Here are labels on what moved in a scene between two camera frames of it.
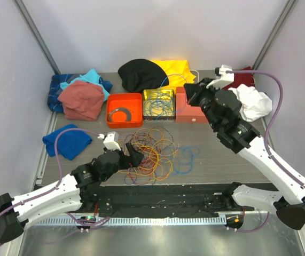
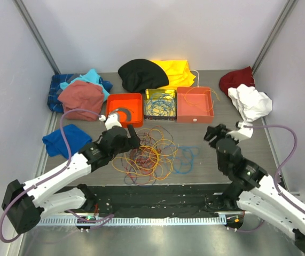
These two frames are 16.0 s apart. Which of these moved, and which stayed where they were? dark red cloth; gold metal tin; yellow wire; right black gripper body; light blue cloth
Moved: right black gripper body
Stayed: light blue cloth; yellow wire; dark red cloth; gold metal tin
